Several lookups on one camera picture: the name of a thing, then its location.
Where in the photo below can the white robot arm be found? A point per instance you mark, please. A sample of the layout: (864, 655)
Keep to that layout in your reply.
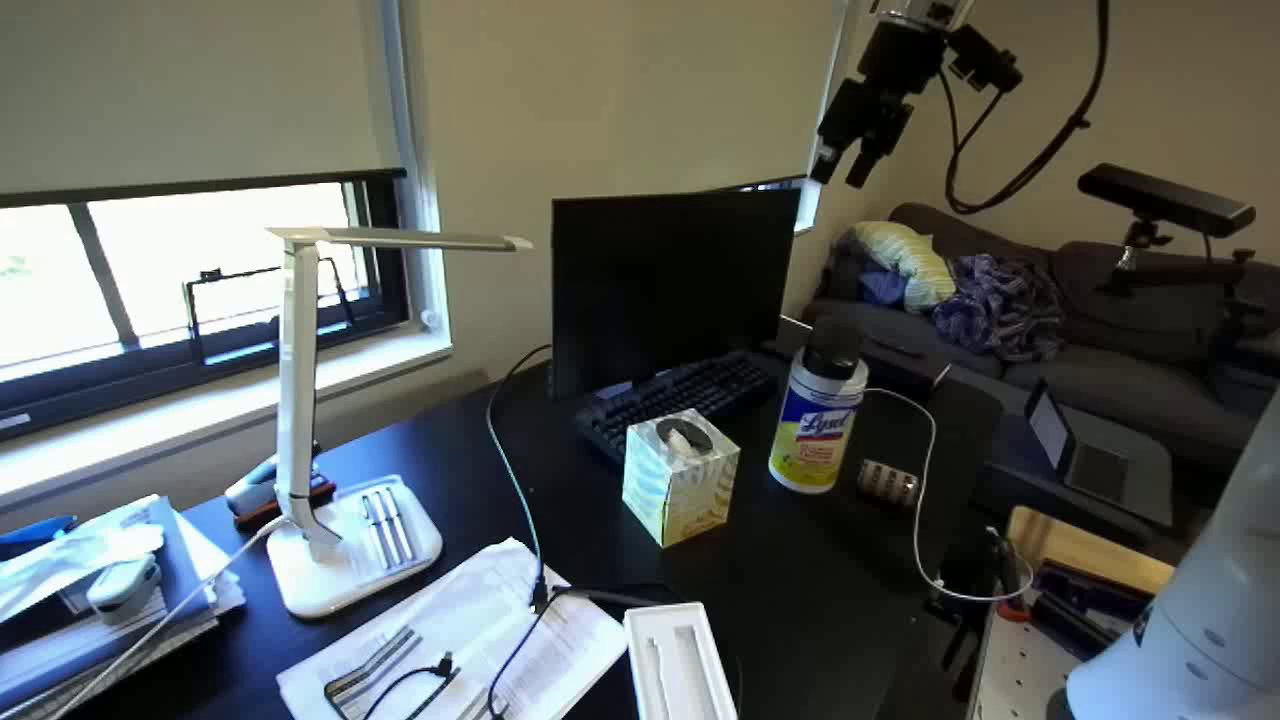
(1209, 640)

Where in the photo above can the dark grey sofa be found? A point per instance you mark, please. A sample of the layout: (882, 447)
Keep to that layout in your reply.
(1157, 358)

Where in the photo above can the black camera on stand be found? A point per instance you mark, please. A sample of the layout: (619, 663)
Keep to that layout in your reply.
(1165, 202)

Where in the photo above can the yellow white pillow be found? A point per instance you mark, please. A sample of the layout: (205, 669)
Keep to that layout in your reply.
(914, 256)

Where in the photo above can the yellow patterned tissue box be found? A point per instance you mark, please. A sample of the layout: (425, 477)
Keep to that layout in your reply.
(678, 477)

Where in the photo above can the white paper sheets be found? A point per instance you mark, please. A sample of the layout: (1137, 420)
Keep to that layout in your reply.
(445, 640)

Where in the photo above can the white styrofoam tray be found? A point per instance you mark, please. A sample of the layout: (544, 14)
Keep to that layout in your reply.
(678, 664)

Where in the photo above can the white disinfectant wipes canister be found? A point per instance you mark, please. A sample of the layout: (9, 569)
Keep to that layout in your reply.
(812, 420)

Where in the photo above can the open laptop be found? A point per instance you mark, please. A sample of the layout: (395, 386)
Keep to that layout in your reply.
(1082, 464)

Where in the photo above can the purple cloth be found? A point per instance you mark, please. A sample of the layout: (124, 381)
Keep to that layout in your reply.
(1004, 309)

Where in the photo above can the red black stapler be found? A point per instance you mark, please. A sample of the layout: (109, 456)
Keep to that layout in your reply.
(254, 494)

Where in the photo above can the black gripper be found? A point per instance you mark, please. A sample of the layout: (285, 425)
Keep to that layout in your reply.
(910, 44)

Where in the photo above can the wooden board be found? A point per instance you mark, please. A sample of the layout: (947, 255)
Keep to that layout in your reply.
(1055, 543)

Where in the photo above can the stack of books and papers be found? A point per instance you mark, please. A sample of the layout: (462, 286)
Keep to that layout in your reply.
(88, 595)

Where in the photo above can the black keyboard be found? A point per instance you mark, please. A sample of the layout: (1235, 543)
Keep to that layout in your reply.
(715, 389)

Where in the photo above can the black computer monitor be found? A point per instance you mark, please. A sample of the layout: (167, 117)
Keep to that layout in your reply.
(656, 283)

